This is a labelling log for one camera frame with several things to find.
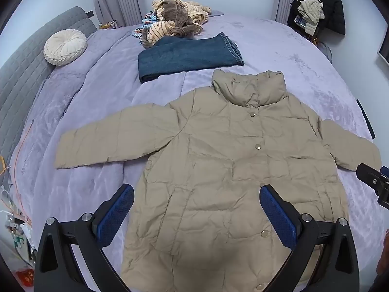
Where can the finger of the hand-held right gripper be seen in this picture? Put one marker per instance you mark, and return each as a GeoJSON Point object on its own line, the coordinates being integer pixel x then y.
{"type": "Point", "coordinates": [385, 169]}
{"type": "Point", "coordinates": [369, 176]}

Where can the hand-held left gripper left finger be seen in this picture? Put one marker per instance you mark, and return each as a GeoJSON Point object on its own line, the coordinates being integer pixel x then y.
{"type": "Point", "coordinates": [115, 216]}

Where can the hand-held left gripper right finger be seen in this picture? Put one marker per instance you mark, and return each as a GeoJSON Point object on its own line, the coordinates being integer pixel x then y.
{"type": "Point", "coordinates": [279, 216]}

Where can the beige puffer jacket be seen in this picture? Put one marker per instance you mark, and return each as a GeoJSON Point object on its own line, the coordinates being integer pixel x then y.
{"type": "Point", "coordinates": [212, 158]}

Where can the red packet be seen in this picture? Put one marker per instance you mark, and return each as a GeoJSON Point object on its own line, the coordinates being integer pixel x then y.
{"type": "Point", "coordinates": [25, 276]}

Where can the beige hanging puffer vest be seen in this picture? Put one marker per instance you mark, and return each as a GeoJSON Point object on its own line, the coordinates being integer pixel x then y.
{"type": "Point", "coordinates": [310, 15]}

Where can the black hanging coat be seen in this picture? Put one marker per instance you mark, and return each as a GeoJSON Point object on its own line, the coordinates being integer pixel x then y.
{"type": "Point", "coordinates": [331, 6]}

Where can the grey quilted headboard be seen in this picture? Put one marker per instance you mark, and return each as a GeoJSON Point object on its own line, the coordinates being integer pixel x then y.
{"type": "Point", "coordinates": [24, 67]}

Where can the blue denim jeans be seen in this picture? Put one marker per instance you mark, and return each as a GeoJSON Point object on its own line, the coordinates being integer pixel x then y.
{"type": "Point", "coordinates": [188, 56]}

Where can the round cream pillow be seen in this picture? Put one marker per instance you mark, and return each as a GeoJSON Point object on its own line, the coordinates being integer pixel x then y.
{"type": "Point", "coordinates": [65, 47]}

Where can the colourful printed cloth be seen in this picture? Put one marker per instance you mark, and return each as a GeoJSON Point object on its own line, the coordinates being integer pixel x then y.
{"type": "Point", "coordinates": [139, 32]}

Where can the bedside small clutter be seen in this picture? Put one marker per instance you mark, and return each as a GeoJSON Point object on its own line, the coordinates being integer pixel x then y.
{"type": "Point", "coordinates": [108, 26]}

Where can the tan striped plush blanket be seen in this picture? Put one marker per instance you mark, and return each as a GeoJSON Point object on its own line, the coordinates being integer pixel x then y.
{"type": "Point", "coordinates": [165, 27]}

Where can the brown plush garment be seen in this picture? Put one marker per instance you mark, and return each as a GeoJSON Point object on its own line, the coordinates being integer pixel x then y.
{"type": "Point", "coordinates": [176, 16]}

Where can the wall mounted television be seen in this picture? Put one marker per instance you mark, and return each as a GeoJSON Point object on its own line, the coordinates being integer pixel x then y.
{"type": "Point", "coordinates": [384, 47]}

